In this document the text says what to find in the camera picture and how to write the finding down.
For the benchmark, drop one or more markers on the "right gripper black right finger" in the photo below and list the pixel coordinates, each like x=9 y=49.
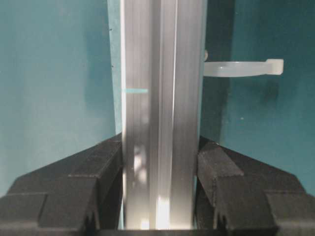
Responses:
x=240 y=196

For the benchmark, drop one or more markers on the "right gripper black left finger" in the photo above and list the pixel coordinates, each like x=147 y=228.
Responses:
x=79 y=195

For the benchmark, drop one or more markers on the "large silver aluminium rail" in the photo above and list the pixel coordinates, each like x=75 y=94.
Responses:
x=162 y=54

